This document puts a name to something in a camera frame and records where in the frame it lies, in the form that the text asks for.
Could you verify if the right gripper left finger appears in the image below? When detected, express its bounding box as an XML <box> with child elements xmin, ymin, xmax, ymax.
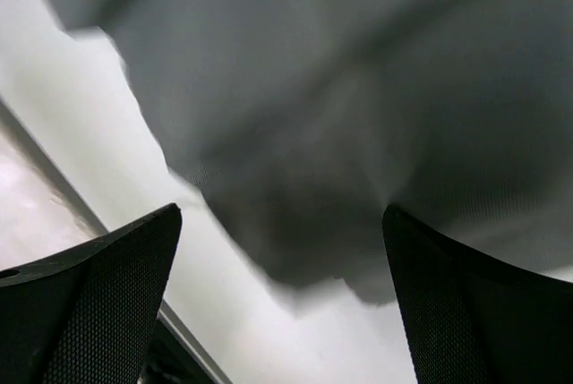
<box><xmin>1</xmin><ymin>204</ymin><xmax>182</xmax><ymax>383</ymax></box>

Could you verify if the grey pleated skirt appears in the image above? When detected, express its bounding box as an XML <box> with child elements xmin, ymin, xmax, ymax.
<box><xmin>49</xmin><ymin>0</ymin><xmax>572</xmax><ymax>304</ymax></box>

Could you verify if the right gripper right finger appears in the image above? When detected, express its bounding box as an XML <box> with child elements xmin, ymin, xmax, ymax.
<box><xmin>382</xmin><ymin>206</ymin><xmax>572</xmax><ymax>383</ymax></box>

